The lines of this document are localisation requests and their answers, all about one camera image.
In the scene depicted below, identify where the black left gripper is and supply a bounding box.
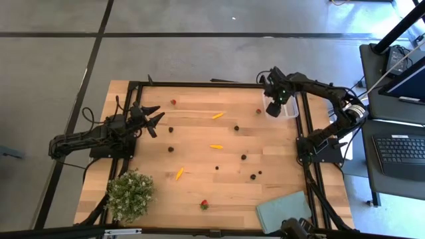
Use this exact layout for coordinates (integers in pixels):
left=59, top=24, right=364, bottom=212
left=126, top=101, right=166, bottom=139

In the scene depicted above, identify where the grey monitor desk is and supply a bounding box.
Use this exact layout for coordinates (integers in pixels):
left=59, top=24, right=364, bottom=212
left=359, top=42, right=425, bottom=126

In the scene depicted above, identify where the black aluminium table frame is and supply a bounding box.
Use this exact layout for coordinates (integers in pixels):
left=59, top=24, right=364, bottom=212
left=74, top=74, right=355, bottom=239

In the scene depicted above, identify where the grey floor object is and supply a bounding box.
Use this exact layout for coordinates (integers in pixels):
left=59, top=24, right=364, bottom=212
left=0, top=145, right=26, bottom=159

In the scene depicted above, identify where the silver metal bracket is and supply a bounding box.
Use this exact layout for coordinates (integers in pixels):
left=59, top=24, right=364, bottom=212
left=104, top=228, right=143, bottom=237

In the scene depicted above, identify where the teal folded cloth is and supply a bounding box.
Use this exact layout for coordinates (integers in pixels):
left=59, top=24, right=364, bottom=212
left=255, top=191, right=313, bottom=235

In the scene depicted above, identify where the black power adapter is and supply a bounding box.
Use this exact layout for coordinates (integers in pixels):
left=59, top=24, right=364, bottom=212
left=384, top=45, right=412, bottom=76

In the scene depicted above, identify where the white hanging cord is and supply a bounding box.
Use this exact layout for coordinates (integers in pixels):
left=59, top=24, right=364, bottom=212
left=361, top=39, right=425, bottom=100

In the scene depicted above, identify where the black rounded object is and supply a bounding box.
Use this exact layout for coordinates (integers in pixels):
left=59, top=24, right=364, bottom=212
left=280, top=217, right=315, bottom=239

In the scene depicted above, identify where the dark computer monitor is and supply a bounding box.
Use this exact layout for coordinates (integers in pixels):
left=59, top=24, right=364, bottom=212
left=378, top=55, right=425, bottom=106

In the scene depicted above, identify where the clear plastic tupperware container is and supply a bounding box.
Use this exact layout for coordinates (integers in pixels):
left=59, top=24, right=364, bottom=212
left=263, top=88, right=299, bottom=121

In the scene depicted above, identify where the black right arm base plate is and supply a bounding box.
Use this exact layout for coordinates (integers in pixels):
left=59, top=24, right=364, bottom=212
left=296, top=134, right=345, bottom=165

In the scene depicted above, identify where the black upright pole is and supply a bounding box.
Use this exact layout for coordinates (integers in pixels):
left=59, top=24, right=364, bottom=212
left=371, top=0, right=425, bottom=56

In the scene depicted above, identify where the black computer keyboard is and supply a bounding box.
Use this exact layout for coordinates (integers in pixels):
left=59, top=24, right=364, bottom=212
left=371, top=133, right=425, bottom=183

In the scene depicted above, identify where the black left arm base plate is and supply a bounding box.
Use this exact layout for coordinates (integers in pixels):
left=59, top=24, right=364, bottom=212
left=88, top=132, right=137, bottom=160

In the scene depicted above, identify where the white sheet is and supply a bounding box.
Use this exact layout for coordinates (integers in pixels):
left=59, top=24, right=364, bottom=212
left=337, top=131, right=355, bottom=161

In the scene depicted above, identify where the grey keyboard desk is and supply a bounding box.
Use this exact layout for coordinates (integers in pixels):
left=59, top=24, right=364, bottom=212
left=360, top=118, right=425, bottom=207

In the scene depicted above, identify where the black floor cable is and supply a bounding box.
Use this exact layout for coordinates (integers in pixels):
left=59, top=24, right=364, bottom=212
left=345, top=76, right=370, bottom=100

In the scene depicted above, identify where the green artificial potted plant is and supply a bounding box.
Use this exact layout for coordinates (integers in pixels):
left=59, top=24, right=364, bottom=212
left=105, top=168, right=157, bottom=225

